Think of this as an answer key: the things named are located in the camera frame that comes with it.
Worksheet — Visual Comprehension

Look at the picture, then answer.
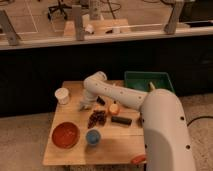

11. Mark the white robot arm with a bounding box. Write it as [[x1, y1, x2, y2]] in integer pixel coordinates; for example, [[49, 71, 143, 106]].
[[80, 71, 196, 171]]

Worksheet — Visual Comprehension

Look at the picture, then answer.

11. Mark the blue cup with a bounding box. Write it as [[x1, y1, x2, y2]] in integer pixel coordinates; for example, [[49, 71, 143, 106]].
[[86, 129, 101, 146]]

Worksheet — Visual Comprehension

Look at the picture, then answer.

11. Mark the black handled brush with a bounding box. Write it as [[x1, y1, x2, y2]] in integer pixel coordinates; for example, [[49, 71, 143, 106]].
[[97, 96, 105, 105]]

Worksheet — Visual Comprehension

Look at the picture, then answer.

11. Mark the yellow banana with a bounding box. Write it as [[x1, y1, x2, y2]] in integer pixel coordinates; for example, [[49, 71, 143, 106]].
[[149, 82, 156, 91]]

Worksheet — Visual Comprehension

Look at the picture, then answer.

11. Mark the black rectangular block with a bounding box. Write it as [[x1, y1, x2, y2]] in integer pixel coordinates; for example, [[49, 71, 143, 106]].
[[111, 116, 132, 125]]

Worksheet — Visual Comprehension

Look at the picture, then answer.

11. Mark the black cable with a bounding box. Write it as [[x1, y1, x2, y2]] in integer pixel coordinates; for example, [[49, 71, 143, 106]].
[[186, 115, 213, 128]]

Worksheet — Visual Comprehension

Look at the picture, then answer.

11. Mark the light blue towel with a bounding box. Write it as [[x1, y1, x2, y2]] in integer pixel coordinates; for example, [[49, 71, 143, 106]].
[[78, 104, 84, 111]]

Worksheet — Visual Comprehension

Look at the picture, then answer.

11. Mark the green plastic tray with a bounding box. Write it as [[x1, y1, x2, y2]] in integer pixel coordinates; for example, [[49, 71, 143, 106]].
[[124, 71, 175, 92]]

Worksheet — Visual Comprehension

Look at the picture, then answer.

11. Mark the white cup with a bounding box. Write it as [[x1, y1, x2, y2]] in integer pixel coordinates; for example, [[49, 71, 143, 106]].
[[55, 88, 70, 105]]

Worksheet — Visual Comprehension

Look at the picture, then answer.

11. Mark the black office chair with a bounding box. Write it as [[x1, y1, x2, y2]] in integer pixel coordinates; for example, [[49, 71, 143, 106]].
[[47, 0, 71, 20]]

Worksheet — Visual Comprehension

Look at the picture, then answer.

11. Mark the orange peach fruit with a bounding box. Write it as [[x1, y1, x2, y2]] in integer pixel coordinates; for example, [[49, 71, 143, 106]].
[[108, 103, 120, 115]]

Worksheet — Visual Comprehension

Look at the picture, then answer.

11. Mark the red bowl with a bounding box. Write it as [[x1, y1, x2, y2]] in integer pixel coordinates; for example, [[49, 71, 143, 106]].
[[52, 122, 80, 149]]

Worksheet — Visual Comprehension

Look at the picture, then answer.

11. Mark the bunch of dark grapes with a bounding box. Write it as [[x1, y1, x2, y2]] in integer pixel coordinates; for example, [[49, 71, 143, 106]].
[[87, 110, 107, 129]]

